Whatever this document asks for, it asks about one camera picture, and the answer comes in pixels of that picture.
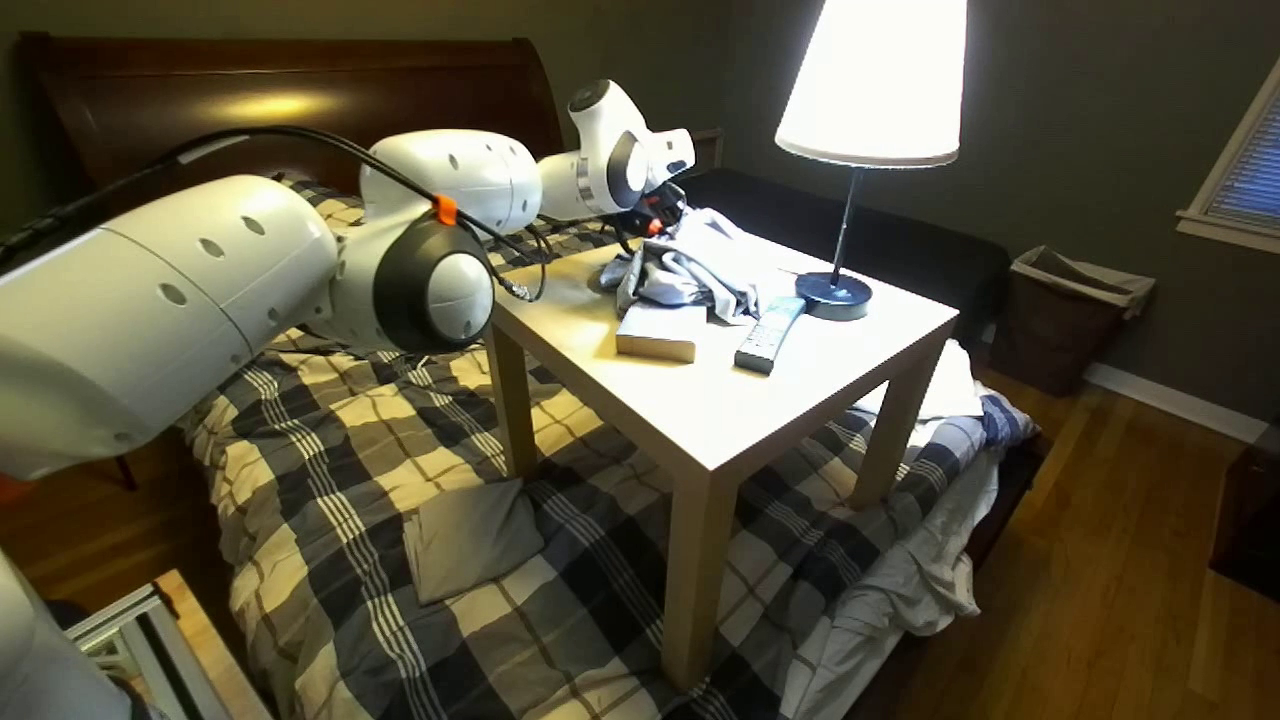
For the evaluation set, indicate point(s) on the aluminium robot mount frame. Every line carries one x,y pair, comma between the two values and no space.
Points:
162,652

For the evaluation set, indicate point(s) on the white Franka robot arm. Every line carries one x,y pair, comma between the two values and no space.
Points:
175,306

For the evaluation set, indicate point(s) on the white pillow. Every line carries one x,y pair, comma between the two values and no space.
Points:
942,384

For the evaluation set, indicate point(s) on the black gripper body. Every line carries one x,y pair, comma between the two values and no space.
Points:
659,213

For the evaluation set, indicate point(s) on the small folded grey cloth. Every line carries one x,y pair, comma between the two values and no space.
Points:
470,538

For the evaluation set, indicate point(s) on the dark wicker waste bin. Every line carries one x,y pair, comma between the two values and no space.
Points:
1066,322

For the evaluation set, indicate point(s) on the plaid bed comforter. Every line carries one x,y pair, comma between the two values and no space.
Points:
332,453

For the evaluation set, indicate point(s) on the grey remote control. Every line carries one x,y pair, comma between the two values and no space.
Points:
764,341

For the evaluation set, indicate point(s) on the light wooden side table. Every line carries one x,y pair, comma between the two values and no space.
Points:
720,384

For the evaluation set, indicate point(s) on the white bed sheet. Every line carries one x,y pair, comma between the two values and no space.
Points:
920,562

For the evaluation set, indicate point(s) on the white framed window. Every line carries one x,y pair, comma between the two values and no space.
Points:
1246,172

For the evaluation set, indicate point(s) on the white shade table lamp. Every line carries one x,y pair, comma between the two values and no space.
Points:
872,82

